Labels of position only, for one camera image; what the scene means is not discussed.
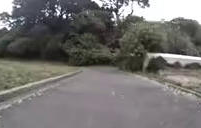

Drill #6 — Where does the wood of dark trees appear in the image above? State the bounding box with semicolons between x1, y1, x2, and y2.
0;0;201;73

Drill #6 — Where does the grey asphalt path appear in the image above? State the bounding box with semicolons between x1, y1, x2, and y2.
0;66;201;128

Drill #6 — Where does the grey concrete kerb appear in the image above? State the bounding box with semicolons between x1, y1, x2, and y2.
0;68;84;100

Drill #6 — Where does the low stone path edging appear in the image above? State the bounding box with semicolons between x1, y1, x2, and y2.
131;73;201;102

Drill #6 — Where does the grass slope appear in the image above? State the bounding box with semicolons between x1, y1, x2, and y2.
0;58;82;95

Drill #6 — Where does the pale water surface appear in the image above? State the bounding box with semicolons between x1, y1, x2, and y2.
147;52;201;67

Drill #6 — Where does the grass verge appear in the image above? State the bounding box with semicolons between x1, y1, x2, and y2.
134;68;201;98

